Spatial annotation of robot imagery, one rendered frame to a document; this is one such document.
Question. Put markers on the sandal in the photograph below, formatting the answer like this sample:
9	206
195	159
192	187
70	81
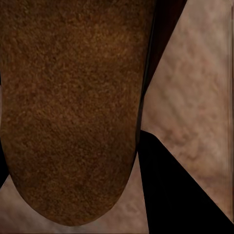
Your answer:
73	76

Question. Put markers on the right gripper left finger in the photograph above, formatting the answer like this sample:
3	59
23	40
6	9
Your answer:
3	168

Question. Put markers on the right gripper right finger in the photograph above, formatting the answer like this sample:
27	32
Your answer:
174	201

